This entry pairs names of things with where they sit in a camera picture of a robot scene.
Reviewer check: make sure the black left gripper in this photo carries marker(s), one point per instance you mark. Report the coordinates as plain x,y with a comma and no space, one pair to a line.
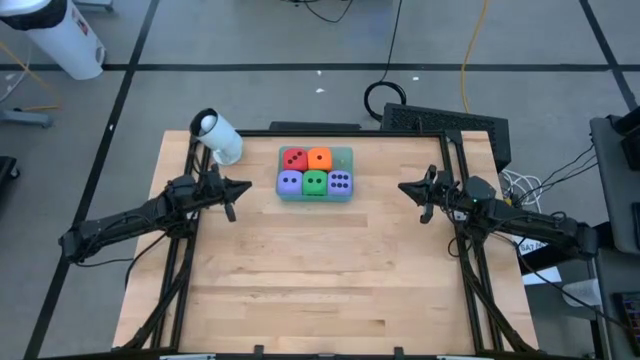
210,195

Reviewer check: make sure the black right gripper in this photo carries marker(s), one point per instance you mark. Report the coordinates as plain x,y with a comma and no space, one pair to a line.
447,195

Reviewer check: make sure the large purple foam die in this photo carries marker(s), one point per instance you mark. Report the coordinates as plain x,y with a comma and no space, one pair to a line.
290,190
340,192

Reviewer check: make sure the large red foam die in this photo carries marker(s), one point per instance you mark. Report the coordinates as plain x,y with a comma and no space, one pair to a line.
289,166

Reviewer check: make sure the large green foam die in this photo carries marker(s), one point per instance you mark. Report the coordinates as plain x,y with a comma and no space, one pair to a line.
315,191

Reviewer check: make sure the teal translucent plastic bin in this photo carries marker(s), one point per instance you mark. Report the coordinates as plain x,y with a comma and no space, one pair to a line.
342,155

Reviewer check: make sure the large orange foam die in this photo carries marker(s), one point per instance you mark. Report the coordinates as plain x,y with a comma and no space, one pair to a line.
320,165

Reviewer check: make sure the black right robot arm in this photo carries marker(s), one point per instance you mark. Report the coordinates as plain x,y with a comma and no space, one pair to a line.
540,227

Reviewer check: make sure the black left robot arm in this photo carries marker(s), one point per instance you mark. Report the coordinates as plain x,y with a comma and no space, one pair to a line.
125,222

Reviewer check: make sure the white cylindrical device on stand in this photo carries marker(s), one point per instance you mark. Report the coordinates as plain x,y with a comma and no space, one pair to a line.
225,137

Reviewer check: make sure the white paper sheet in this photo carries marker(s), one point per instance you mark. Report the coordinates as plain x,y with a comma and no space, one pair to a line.
542,275

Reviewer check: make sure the black table clamp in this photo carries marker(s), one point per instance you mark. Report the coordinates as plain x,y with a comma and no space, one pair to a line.
399,352
259,351

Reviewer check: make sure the white cylindrical trash bin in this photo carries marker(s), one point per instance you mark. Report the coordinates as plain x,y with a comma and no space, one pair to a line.
70,45

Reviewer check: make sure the grey stand foot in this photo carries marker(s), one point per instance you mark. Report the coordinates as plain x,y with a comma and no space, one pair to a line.
25,118

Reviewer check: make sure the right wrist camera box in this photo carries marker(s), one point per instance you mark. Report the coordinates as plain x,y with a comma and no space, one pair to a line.
431,175

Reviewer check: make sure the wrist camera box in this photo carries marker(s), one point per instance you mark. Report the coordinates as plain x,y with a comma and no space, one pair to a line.
215,174
431,175

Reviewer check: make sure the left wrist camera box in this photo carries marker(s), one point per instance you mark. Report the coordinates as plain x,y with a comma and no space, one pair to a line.
215,174

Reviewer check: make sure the black metal table frame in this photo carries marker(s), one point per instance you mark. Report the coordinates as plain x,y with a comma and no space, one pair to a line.
350,133

